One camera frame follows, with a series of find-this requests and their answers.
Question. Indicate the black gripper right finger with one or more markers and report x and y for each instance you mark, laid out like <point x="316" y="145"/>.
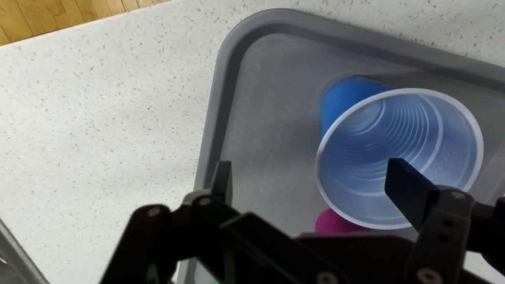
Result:
<point x="411" y="191"/>

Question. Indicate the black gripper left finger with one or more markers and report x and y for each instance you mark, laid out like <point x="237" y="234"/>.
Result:
<point x="221" y="182"/>

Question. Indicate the blue plastic cup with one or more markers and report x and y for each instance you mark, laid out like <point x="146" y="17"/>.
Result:
<point x="400" y="131"/>

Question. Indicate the magenta plastic cup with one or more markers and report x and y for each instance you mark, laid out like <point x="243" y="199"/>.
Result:
<point x="337" y="223"/>

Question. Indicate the grey plastic tray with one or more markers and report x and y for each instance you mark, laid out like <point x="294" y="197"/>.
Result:
<point x="273" y="115"/>

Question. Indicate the stainless steel double sink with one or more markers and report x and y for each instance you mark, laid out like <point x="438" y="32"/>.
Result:
<point x="16" y="257"/>

